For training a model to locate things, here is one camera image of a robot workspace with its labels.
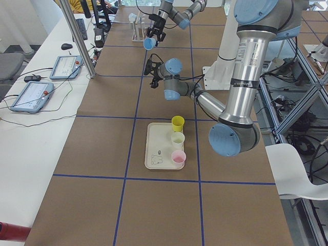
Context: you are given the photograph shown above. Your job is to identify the light blue cup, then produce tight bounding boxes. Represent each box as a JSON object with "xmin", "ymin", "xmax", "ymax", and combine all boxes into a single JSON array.
[{"xmin": 128, "ymin": 13, "xmax": 138, "ymax": 23}]

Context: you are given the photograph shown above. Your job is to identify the aluminium frame post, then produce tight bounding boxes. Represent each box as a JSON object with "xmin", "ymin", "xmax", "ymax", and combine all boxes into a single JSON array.
[{"xmin": 59, "ymin": 0, "xmax": 96, "ymax": 78}]

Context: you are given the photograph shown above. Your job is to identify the red cylinder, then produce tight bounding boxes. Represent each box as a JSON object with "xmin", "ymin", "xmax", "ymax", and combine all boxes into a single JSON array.
[{"xmin": 0, "ymin": 222, "xmax": 31, "ymax": 242}]

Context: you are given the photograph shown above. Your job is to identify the person in yellow shirt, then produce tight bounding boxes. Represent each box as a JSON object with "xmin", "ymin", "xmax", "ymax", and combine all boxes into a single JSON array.
[{"xmin": 69, "ymin": 0, "xmax": 92, "ymax": 13}]

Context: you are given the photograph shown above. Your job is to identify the black keyboard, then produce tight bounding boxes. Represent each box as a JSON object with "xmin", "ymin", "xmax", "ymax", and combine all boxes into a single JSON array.
[{"xmin": 75, "ymin": 18, "xmax": 88, "ymax": 40}]

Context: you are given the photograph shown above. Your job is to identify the yellow cup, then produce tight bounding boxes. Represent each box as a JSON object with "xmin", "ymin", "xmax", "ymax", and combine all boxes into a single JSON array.
[{"xmin": 171, "ymin": 115, "xmax": 185, "ymax": 132}]

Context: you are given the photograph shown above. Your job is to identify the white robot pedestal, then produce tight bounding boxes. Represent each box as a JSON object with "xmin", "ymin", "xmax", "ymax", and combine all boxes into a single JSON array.
[{"xmin": 203, "ymin": 1, "xmax": 240, "ymax": 90}]

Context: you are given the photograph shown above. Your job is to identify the far teach pendant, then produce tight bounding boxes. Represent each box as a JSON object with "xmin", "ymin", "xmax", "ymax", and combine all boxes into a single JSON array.
[{"xmin": 49, "ymin": 55, "xmax": 84, "ymax": 80}]

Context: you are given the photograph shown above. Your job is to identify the white chair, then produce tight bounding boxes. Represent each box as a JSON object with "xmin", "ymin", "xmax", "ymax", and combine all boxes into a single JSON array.
[{"xmin": 265, "ymin": 143, "xmax": 327, "ymax": 200}]

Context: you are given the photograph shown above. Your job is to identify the black computer mouse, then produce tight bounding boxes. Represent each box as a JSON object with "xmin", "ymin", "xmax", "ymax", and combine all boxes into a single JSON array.
[{"xmin": 61, "ymin": 43, "xmax": 73, "ymax": 50}]

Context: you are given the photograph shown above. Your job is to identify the cream rabbit tray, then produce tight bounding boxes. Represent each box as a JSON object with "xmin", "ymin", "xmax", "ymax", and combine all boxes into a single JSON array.
[{"xmin": 145, "ymin": 122, "xmax": 185, "ymax": 170}]

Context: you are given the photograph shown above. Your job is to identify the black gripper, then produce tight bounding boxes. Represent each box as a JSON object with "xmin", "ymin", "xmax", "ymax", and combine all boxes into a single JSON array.
[
  {"xmin": 143, "ymin": 53, "xmax": 162, "ymax": 89},
  {"xmin": 146, "ymin": 14, "xmax": 166, "ymax": 41}
]

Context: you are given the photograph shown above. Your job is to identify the white wire cup rack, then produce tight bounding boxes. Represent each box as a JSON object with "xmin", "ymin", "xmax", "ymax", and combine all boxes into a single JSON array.
[{"xmin": 130, "ymin": 11, "xmax": 147, "ymax": 42}]

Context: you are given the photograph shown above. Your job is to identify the near teach pendant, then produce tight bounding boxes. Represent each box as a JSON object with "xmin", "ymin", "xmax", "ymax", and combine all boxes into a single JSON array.
[{"xmin": 9, "ymin": 81, "xmax": 54, "ymax": 113}]

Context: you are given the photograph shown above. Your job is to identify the teach pendant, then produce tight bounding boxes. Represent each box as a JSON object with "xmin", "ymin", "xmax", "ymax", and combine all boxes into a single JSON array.
[
  {"xmin": 49, "ymin": 55, "xmax": 84, "ymax": 80},
  {"xmin": 9, "ymin": 81, "xmax": 54, "ymax": 113}
]

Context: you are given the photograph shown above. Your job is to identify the cream white cup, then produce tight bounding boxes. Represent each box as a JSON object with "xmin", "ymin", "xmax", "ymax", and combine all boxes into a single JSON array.
[{"xmin": 171, "ymin": 132, "xmax": 185, "ymax": 149}]

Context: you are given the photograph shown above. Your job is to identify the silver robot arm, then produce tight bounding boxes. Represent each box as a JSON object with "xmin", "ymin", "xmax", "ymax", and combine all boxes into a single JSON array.
[
  {"xmin": 146, "ymin": 0, "xmax": 207, "ymax": 42},
  {"xmin": 144, "ymin": 1, "xmax": 309, "ymax": 156}
]

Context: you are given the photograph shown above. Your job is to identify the pink cup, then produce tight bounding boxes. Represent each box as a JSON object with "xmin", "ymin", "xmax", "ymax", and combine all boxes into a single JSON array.
[{"xmin": 171, "ymin": 150, "xmax": 187, "ymax": 165}]

